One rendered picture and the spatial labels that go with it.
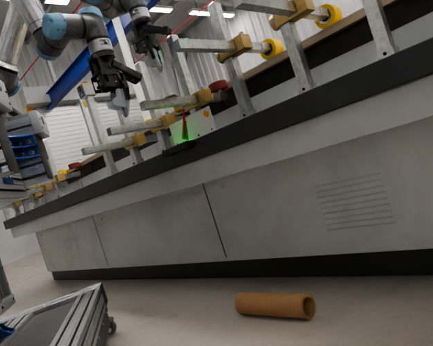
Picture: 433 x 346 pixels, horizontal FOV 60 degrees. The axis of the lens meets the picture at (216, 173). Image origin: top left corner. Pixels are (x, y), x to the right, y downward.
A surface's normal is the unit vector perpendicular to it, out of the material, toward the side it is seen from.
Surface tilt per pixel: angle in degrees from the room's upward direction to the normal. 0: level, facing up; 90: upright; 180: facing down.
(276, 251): 90
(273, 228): 90
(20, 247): 90
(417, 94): 90
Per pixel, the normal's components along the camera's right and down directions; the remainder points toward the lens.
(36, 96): 0.65, -0.20
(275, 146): -0.67, 0.22
